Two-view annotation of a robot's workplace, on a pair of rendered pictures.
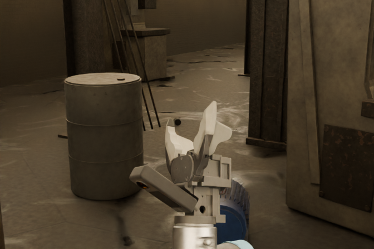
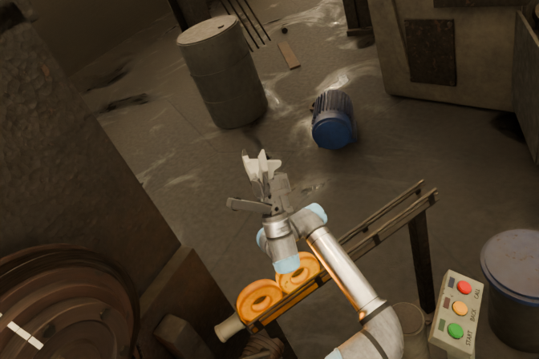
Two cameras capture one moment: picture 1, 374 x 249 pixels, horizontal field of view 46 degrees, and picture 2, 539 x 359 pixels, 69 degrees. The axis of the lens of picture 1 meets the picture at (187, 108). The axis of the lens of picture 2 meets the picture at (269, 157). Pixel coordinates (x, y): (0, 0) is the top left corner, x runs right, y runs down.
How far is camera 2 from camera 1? 0.45 m
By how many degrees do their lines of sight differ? 24
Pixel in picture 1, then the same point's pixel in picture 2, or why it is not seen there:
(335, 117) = (413, 11)
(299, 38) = not seen: outside the picture
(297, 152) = (386, 48)
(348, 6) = not seen: outside the picture
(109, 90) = (214, 41)
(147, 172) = (234, 204)
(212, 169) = (276, 185)
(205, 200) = (277, 203)
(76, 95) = (189, 53)
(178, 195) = (258, 208)
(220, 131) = (272, 164)
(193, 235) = (273, 228)
